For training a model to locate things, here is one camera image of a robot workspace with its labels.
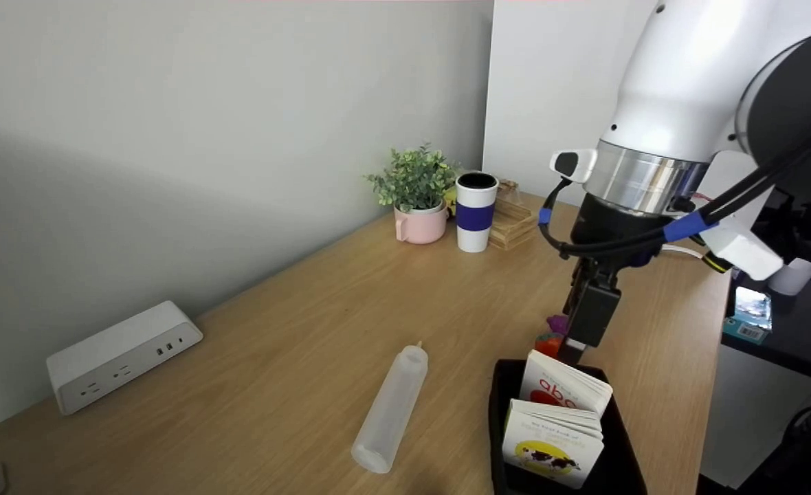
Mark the red toy strawberry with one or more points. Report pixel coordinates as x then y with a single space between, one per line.
548 346

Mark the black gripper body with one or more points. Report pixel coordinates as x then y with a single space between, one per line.
621 236

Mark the small teal box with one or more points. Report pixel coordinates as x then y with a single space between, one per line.
746 331

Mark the stack of wooden coasters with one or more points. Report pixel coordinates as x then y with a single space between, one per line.
516 223

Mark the black side desk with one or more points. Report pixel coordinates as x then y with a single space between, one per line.
803 334

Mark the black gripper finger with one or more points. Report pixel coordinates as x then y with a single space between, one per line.
577 312
607 318

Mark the white cup with blue band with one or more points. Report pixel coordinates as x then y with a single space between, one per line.
473 216

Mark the black office chair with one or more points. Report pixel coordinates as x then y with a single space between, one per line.
792 458

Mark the white power strip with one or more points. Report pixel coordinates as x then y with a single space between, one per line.
120 353

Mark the green plant in pink pot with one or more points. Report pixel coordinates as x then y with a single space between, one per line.
417 188

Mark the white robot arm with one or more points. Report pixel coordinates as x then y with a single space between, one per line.
688 84

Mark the purple toy grape bunch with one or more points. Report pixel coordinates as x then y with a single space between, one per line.
560 326

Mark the black plastic tray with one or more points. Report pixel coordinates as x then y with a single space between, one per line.
626 458

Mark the translucent plastic squeeze bottle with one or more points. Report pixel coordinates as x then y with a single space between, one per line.
392 412

